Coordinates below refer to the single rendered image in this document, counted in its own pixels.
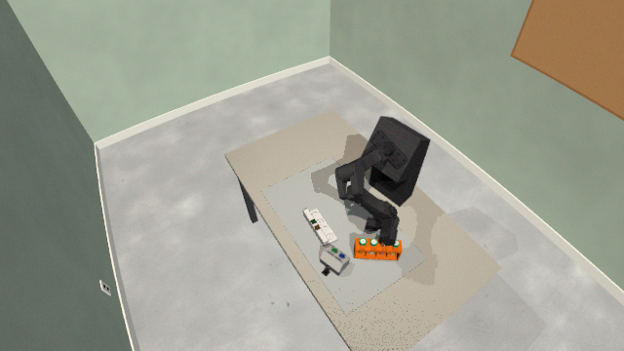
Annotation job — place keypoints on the white tray with four round nests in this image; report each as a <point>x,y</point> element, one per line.
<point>320,226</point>

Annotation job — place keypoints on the orange tube holder block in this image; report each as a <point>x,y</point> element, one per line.
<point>378,249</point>

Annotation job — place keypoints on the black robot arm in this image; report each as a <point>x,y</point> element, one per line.
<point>385,215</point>

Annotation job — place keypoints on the grey control panel with blue and green buttons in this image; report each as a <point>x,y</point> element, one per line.
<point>334,260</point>

